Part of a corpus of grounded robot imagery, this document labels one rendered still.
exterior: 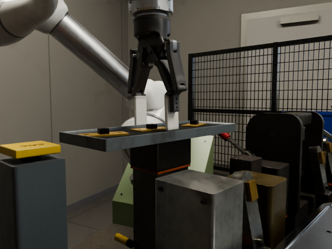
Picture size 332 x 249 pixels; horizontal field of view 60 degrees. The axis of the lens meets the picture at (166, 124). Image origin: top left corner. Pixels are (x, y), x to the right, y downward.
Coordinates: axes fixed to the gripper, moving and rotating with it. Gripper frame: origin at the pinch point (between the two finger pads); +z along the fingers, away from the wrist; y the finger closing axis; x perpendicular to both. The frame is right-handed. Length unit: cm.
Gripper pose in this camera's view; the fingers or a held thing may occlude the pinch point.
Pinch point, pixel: (155, 117)
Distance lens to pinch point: 60.1
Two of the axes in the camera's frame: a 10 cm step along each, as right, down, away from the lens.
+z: 0.4, 9.9, 1.0
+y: 6.4, 0.5, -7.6
